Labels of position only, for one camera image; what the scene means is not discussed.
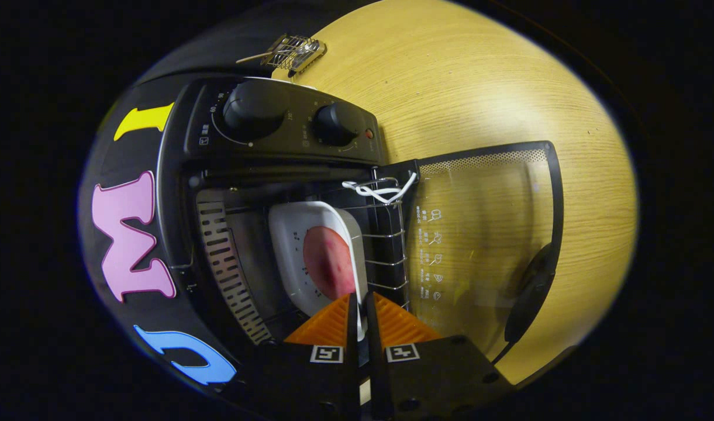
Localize white cord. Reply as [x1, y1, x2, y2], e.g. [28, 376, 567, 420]
[342, 171, 419, 205]

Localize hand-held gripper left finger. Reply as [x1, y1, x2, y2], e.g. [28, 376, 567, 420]
[240, 292, 360, 421]

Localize pink round food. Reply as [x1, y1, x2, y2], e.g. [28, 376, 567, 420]
[302, 226, 357, 302]

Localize metal wire basket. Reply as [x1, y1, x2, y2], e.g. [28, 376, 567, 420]
[260, 33, 328, 78]

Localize white rectangular plate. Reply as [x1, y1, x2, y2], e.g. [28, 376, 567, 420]
[268, 201, 369, 343]

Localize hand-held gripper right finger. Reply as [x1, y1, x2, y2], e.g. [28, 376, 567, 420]
[365, 291, 518, 421]

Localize black toaster oven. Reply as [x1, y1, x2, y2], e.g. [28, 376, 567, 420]
[156, 76, 565, 366]

